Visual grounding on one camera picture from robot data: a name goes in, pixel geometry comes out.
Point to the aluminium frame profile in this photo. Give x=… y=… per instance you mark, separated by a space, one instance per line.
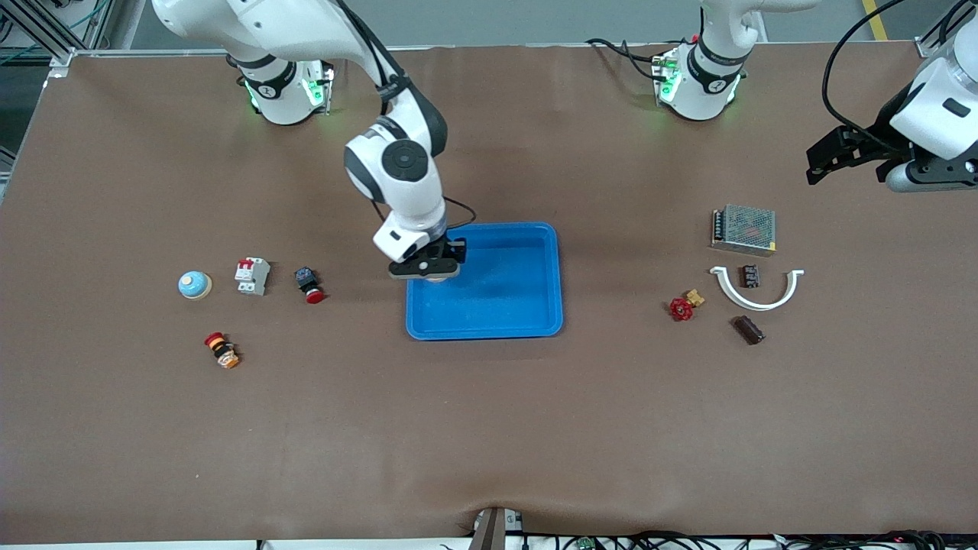
x=46 y=38
x=928 y=46

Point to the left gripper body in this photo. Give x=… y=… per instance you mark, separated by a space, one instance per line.
x=880 y=134

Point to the blue plastic tray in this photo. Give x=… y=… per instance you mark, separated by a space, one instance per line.
x=504 y=305

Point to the metal mesh power supply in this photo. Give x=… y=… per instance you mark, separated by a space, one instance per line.
x=745 y=228

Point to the white curved plastic clip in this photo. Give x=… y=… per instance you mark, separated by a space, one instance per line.
x=756 y=307

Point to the white circuit breaker red switch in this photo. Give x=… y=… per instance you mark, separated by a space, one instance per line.
x=252 y=276

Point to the red mushroom button black body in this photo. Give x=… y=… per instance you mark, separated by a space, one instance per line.
x=307 y=281

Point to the brown cylindrical capacitor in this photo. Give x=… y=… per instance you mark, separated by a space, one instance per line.
x=749 y=330

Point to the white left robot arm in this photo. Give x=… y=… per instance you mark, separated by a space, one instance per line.
x=718 y=61

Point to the red yellow button white end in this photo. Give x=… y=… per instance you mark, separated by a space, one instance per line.
x=222 y=351

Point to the small black terminal block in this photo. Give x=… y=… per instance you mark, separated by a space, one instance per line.
x=751 y=276

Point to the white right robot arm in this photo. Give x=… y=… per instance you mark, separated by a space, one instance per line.
x=267 y=23

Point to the metal table clamp bracket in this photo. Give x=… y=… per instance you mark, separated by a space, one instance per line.
x=489 y=531

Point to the brown table mat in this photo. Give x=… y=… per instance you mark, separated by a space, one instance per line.
x=489 y=428

